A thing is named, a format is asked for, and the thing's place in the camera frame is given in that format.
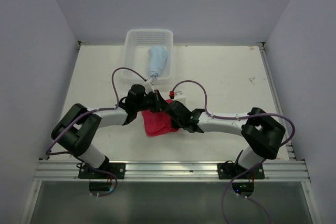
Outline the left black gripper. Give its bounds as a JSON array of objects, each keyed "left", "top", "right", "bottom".
[{"left": 135, "top": 89, "right": 167, "bottom": 113}]

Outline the pink towel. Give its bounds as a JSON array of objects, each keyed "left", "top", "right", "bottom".
[{"left": 141, "top": 110, "right": 179, "bottom": 137}]

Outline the light blue towel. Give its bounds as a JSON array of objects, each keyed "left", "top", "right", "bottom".
[{"left": 148, "top": 46, "right": 168, "bottom": 78}]

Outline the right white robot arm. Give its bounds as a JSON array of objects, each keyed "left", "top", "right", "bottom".
[{"left": 164, "top": 101, "right": 286, "bottom": 178}]

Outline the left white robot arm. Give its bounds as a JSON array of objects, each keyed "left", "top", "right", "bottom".
[{"left": 51, "top": 84, "right": 167, "bottom": 178}]

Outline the white plastic basket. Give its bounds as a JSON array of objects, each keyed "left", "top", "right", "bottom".
[{"left": 123, "top": 29, "right": 174, "bottom": 84}]

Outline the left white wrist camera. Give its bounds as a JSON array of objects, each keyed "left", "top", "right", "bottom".
[{"left": 143, "top": 76, "right": 157, "bottom": 93}]

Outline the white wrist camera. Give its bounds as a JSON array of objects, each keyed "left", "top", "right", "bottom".
[
  {"left": 143, "top": 76, "right": 157, "bottom": 93},
  {"left": 169, "top": 91, "right": 186, "bottom": 105}
]

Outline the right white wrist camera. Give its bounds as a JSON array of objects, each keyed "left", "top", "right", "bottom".
[{"left": 169, "top": 91, "right": 186, "bottom": 105}]

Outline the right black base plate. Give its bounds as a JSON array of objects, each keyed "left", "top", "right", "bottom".
[{"left": 217, "top": 161, "right": 265, "bottom": 180}]

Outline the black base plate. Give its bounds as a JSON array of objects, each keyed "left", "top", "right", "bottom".
[
  {"left": 76, "top": 162, "right": 126, "bottom": 179},
  {"left": 217, "top": 161, "right": 265, "bottom": 180}
]

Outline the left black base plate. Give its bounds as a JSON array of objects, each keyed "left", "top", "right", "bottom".
[{"left": 76, "top": 162, "right": 126, "bottom": 179}]

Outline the aluminium mounting rail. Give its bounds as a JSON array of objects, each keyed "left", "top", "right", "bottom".
[{"left": 33, "top": 160, "right": 310, "bottom": 182}]

